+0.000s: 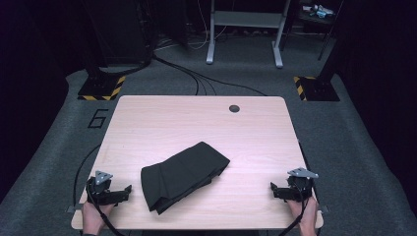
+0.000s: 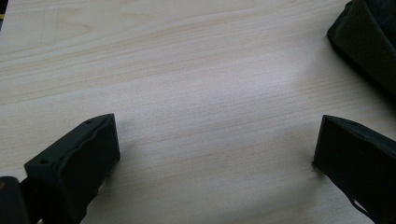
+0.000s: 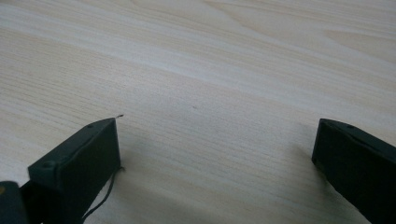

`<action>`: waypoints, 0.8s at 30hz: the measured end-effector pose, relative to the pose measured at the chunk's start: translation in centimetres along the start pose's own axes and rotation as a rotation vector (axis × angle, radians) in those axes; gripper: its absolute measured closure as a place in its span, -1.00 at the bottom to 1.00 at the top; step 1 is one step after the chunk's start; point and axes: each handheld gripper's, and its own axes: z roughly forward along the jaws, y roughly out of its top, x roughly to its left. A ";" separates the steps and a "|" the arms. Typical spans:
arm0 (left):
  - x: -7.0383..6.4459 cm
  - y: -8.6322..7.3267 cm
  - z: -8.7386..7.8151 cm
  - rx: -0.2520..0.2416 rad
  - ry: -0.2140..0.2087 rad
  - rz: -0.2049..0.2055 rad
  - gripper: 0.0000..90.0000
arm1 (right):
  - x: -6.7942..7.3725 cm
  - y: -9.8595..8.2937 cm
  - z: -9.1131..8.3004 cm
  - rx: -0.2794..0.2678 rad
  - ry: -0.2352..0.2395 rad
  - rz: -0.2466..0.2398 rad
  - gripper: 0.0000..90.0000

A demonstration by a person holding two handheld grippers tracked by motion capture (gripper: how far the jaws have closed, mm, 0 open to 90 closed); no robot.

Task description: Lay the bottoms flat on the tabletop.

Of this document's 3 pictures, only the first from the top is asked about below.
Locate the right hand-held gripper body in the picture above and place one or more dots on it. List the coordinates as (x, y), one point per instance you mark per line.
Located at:
(301, 187)

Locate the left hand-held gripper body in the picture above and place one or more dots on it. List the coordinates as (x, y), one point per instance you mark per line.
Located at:
(100, 189)

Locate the black pleated skirt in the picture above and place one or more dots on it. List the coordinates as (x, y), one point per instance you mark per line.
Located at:
(183, 177)

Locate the person's left hand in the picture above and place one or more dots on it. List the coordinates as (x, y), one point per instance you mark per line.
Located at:
(93, 218)

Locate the person's right hand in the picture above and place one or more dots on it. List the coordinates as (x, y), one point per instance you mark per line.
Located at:
(306, 216)

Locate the grey tape strip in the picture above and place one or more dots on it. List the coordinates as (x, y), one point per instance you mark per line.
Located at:
(72, 208)
(323, 208)

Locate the black striped-edge stand base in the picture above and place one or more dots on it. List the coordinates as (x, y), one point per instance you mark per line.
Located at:
(318, 89)
(100, 88)

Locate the black equipment cabinet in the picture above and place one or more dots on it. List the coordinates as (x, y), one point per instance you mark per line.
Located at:
(116, 32)

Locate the dark shelf with small items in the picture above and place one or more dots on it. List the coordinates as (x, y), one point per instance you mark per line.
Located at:
(316, 11)

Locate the white metal desk frame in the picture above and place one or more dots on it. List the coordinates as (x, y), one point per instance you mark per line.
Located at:
(246, 19)

